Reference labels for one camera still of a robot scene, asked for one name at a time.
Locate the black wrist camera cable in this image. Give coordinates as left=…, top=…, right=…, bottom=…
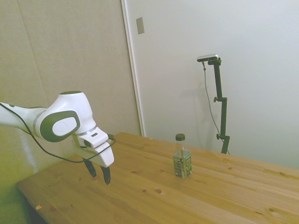
left=0, top=102, right=116, bottom=163

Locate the clear green-label plastic bottle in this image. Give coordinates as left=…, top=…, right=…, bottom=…
left=173, top=133, right=192, bottom=180

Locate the white door frame strip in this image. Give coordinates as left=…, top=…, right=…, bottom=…
left=121, top=0, right=147, bottom=137

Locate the black camera stand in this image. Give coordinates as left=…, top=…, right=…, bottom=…
left=207, top=57, right=231, bottom=154

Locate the grey wall switch plate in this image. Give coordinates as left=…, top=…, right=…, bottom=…
left=136, top=16, right=145, bottom=35

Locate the silver exterior camera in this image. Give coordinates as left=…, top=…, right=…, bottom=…
left=197, top=54, right=220, bottom=63

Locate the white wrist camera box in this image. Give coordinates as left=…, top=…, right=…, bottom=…
left=78, top=127, right=110, bottom=149

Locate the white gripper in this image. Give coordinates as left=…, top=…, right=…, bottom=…
left=72, top=134, right=115, bottom=185

